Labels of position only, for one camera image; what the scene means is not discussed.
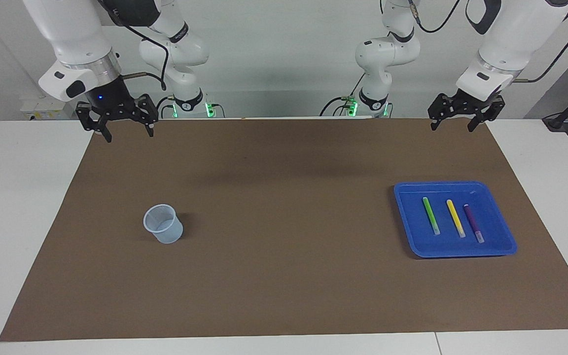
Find black right arm base cable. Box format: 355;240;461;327
156;96;176;119

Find green pen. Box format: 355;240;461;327
422;197;441;236

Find blue plastic tray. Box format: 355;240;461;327
393;181;518;259

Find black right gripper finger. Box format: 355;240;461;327
76;101;113;143
134;94;159;138

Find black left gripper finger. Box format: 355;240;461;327
467;98;505;133
428;93;458;131

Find brown table mat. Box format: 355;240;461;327
0;117;568;342

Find yellow pen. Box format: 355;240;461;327
446;199;466;239

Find white socket box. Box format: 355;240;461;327
20;96;75;120

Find translucent plastic cup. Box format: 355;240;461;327
143;204;184;245

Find purple pen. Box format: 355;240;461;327
463;204;485;244

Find black arm base cable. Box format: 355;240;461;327
156;96;176;119
319;74;363;117

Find black left arm base cable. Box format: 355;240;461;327
319;74;363;117

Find black right arm label strap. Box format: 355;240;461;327
168;21;191;44

